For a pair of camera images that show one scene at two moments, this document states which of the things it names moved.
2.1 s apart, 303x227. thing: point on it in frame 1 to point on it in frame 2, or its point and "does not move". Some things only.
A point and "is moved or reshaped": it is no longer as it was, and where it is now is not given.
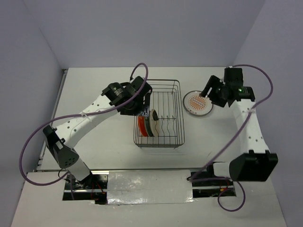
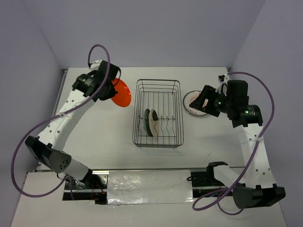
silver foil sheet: x=149 y=187 does not move
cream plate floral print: x=154 y=124 does not move
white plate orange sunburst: x=196 y=105 does not move
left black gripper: x=143 y=110 to x=111 y=93
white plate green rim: x=196 y=105 does not move
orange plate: x=142 y=125 is moved or reshaped
